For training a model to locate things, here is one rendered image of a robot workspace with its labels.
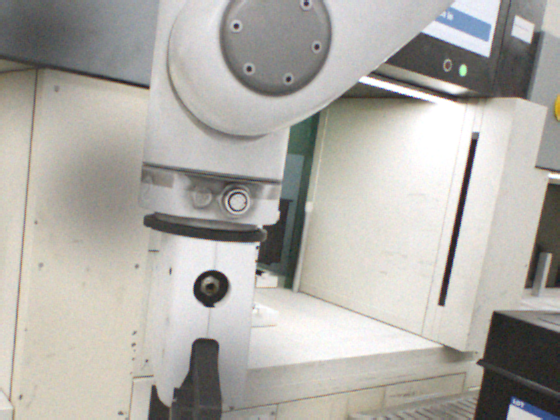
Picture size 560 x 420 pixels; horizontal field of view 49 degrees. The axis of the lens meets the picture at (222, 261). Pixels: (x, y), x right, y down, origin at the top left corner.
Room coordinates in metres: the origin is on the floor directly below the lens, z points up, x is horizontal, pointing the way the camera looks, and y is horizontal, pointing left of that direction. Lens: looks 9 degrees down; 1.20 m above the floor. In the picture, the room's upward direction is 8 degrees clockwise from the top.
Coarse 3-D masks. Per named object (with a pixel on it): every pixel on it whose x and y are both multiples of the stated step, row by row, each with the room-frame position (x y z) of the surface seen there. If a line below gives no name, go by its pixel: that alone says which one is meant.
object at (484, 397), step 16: (496, 384) 1.00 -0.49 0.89; (512, 384) 0.97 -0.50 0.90; (480, 400) 1.02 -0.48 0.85; (496, 400) 0.99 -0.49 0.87; (512, 400) 0.97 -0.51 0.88; (528, 400) 0.94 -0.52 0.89; (544, 400) 0.92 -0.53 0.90; (480, 416) 1.01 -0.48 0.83; (496, 416) 0.99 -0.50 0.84; (512, 416) 0.96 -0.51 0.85; (528, 416) 0.94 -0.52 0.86; (544, 416) 0.92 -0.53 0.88
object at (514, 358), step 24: (504, 312) 1.02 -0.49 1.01; (528, 312) 1.05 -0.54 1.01; (552, 312) 1.08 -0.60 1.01; (504, 336) 1.00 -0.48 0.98; (528, 336) 0.96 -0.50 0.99; (552, 336) 0.93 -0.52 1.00; (480, 360) 1.03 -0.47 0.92; (504, 360) 0.99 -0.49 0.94; (528, 360) 0.95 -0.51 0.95; (552, 360) 0.92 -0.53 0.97; (528, 384) 0.94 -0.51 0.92; (552, 384) 0.91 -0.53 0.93
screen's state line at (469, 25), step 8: (448, 8) 1.18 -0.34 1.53; (440, 16) 1.17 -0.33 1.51; (448, 16) 1.18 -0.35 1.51; (456, 16) 1.19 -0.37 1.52; (464, 16) 1.21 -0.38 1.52; (448, 24) 1.18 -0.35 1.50; (456, 24) 1.20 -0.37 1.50; (464, 24) 1.21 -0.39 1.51; (472, 24) 1.23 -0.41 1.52; (480, 24) 1.24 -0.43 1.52; (488, 24) 1.26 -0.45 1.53; (464, 32) 1.21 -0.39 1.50; (472, 32) 1.23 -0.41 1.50; (480, 32) 1.24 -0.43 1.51; (488, 32) 1.26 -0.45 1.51; (488, 40) 1.26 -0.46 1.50
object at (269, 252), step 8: (280, 200) 1.67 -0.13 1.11; (288, 200) 1.69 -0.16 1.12; (280, 208) 1.67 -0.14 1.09; (288, 208) 1.69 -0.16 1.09; (280, 216) 1.67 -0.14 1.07; (272, 224) 1.66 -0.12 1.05; (280, 224) 1.68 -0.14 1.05; (272, 232) 1.66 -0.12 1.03; (280, 232) 1.68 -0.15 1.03; (272, 240) 1.66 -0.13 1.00; (280, 240) 1.68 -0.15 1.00; (264, 248) 1.65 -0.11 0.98; (272, 248) 1.67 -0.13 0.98; (280, 248) 1.68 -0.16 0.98; (264, 256) 1.65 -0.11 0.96; (272, 256) 1.67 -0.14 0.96; (280, 256) 1.69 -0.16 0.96; (256, 272) 1.67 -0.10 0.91; (264, 272) 1.66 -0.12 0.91
